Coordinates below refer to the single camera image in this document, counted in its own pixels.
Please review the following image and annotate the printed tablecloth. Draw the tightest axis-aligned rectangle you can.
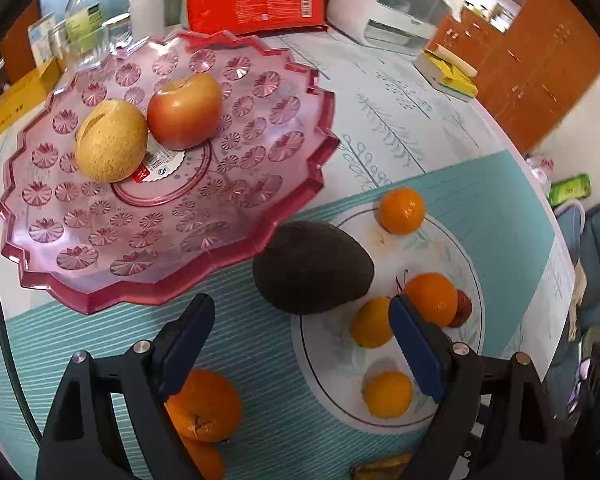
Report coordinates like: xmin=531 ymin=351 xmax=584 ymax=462
xmin=0 ymin=22 xmax=588 ymax=480

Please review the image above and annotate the clear water bottle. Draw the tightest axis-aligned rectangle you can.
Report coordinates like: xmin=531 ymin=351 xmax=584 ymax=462
xmin=64 ymin=0 xmax=106 ymax=68

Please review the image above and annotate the white plastic bottle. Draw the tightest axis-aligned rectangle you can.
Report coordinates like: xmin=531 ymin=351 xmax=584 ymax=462
xmin=128 ymin=0 xmax=166 ymax=41

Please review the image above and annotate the wooden sideboard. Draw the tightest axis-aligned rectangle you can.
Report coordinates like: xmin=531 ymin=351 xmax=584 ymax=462
xmin=0 ymin=12 xmax=42 ymax=86

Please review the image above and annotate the small yellow-orange citrus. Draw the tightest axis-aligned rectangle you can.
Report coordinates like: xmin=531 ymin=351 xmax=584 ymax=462
xmin=350 ymin=296 xmax=395 ymax=349
xmin=363 ymin=370 xmax=413 ymax=419

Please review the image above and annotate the green packet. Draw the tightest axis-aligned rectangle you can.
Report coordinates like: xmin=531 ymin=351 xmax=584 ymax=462
xmin=549 ymin=174 xmax=593 ymax=207

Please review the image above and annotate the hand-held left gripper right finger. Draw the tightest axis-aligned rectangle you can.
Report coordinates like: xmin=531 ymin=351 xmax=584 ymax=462
xmin=388 ymin=294 xmax=567 ymax=480

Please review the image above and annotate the black cable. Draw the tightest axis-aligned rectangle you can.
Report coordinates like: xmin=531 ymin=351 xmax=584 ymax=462
xmin=0 ymin=252 xmax=43 ymax=441

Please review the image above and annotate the pink plastic fruit tray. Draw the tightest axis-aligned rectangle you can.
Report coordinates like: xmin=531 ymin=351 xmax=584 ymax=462
xmin=0 ymin=29 xmax=342 ymax=316

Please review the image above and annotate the red apple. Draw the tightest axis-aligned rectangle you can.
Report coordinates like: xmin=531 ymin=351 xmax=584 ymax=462
xmin=146 ymin=73 xmax=224 ymax=151

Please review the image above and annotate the blue sofa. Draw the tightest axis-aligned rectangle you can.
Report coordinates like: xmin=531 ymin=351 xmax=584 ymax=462
xmin=555 ymin=200 xmax=600 ymax=331

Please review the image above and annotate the dark avocado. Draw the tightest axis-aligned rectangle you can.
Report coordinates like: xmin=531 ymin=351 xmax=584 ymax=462
xmin=252 ymin=220 xmax=376 ymax=316

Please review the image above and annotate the blue and white box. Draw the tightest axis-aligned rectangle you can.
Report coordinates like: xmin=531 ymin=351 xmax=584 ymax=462
xmin=27 ymin=15 xmax=58 ymax=68

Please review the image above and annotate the large orange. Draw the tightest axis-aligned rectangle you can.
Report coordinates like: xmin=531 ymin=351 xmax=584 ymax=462
xmin=180 ymin=435 xmax=227 ymax=480
xmin=165 ymin=369 xmax=243 ymax=443

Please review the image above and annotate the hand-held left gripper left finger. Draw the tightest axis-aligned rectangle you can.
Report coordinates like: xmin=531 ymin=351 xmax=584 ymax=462
xmin=36 ymin=293 xmax=217 ymax=480

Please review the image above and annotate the yellow pear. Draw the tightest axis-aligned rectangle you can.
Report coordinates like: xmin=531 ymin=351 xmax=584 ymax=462
xmin=75 ymin=99 xmax=149 ymax=183

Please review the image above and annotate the spotted banana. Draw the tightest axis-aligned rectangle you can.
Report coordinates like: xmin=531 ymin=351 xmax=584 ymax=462
xmin=350 ymin=452 xmax=416 ymax=480

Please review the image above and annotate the pink bag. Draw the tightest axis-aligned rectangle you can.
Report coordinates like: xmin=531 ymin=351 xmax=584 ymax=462
xmin=525 ymin=155 xmax=556 ymax=181

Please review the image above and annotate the red lychee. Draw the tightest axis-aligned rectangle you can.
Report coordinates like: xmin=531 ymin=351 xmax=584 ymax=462
xmin=447 ymin=289 xmax=474 ymax=329

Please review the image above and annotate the yellow cardboard box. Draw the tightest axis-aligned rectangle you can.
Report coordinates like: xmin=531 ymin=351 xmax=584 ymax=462
xmin=0 ymin=57 xmax=63 ymax=143

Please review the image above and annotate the yellow tissue pack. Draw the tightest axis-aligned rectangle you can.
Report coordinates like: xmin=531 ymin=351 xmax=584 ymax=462
xmin=412 ymin=44 xmax=479 ymax=100

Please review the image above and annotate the white appliance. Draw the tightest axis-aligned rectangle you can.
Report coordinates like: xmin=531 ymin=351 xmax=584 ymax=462
xmin=326 ymin=0 xmax=466 ymax=57

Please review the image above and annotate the small deep orange mandarin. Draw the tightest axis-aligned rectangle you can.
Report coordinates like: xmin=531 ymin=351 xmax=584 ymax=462
xmin=377 ymin=187 xmax=426 ymax=235
xmin=402 ymin=272 xmax=459 ymax=329

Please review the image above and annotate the wooden cabinet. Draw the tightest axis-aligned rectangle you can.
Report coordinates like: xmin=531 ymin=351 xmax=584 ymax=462
xmin=430 ymin=0 xmax=600 ymax=156

